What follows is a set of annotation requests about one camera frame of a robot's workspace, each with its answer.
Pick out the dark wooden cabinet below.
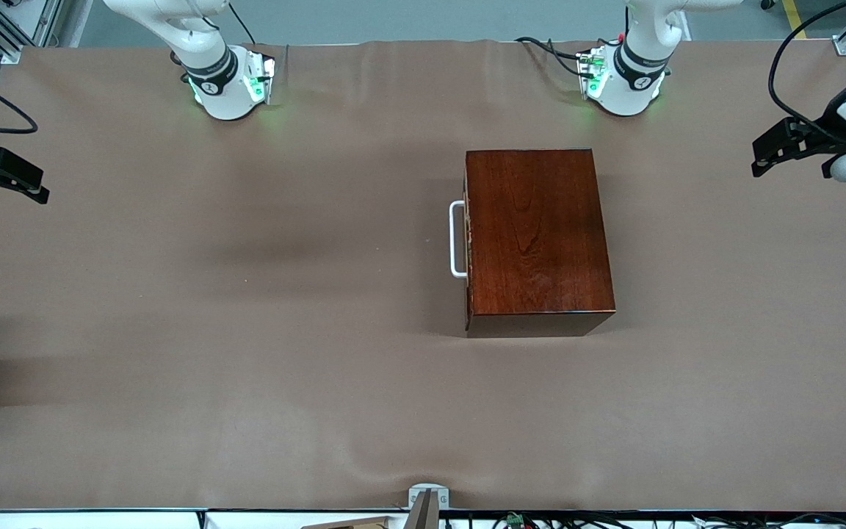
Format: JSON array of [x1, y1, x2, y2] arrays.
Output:
[[465, 148, 616, 339]]

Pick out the brown table cover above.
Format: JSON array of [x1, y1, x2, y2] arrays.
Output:
[[0, 39, 846, 513]]

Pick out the wooden board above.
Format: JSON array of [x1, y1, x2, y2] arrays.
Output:
[[300, 516, 394, 529]]

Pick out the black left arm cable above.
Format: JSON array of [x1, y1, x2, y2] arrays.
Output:
[[768, 0, 846, 146]]

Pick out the black left base cables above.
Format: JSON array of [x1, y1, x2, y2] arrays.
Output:
[[515, 35, 594, 79]]

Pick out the black right base cable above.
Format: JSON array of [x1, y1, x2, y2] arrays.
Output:
[[226, 0, 257, 45]]

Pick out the grey metal bracket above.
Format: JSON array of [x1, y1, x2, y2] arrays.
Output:
[[408, 483, 450, 510]]

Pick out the grey tapered post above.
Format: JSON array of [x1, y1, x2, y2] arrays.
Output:
[[404, 489, 440, 529]]

